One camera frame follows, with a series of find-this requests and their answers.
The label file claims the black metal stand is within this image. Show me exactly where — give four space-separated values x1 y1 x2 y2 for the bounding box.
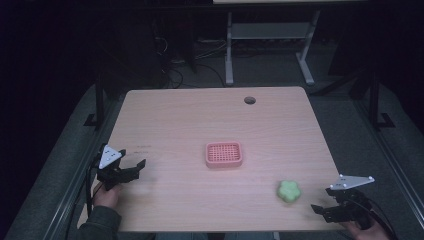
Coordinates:
368 71 397 131
83 71 108 129

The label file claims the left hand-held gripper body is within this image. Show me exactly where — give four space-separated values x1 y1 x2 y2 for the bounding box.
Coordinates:
95 144 133 192

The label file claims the person's left hand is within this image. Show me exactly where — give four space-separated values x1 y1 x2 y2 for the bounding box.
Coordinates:
92 181 123 210

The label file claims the green flower-shaped soap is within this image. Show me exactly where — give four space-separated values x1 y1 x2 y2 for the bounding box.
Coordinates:
276 180 302 204

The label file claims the black cable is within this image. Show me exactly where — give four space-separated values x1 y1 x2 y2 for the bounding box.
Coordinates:
361 196 400 240
84 162 102 218

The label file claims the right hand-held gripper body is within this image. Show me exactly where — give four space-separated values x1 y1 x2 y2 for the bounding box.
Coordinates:
325 173 376 231

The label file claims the bundle of floor cables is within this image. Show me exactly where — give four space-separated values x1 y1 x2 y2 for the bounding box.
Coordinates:
154 34 231 88

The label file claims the pink plastic soap dish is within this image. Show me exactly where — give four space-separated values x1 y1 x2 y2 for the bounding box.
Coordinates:
204 141 244 169

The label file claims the white metal table frame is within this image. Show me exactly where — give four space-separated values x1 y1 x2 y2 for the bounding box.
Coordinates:
224 9 322 87

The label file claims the person's right hand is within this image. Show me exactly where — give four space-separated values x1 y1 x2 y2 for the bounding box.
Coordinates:
342 221 391 240

